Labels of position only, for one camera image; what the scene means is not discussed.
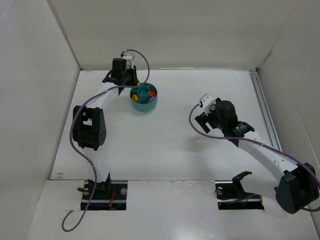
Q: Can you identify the yellow lego brick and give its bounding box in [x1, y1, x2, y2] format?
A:
[131, 94, 140, 103]

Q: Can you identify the orange round lego piece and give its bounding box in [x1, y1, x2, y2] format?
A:
[149, 91, 157, 97]

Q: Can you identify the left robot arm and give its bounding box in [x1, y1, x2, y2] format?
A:
[69, 53, 140, 194]

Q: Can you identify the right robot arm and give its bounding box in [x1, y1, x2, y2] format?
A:
[194, 94, 320, 214]

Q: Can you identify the teal round divided container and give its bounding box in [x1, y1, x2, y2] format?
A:
[130, 83, 158, 113]

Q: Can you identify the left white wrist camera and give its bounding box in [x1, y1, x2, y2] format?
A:
[120, 51, 135, 69]

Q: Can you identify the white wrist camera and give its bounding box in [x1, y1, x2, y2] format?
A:
[120, 51, 135, 69]
[199, 93, 216, 116]

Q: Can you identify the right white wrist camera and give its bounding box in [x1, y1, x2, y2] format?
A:
[199, 93, 216, 116]

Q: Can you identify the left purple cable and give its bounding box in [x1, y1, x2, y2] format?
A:
[61, 49, 151, 231]

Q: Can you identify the purple cable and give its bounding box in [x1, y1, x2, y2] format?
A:
[61, 49, 151, 231]
[188, 102, 320, 213]

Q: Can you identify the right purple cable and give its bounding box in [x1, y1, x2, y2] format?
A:
[188, 102, 320, 213]

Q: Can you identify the aluminium rail right edge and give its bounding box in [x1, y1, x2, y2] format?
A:
[249, 70, 292, 179]

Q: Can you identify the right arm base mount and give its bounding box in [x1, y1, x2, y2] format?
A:
[214, 171, 265, 210]

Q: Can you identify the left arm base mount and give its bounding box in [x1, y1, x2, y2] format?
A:
[77, 174, 128, 211]

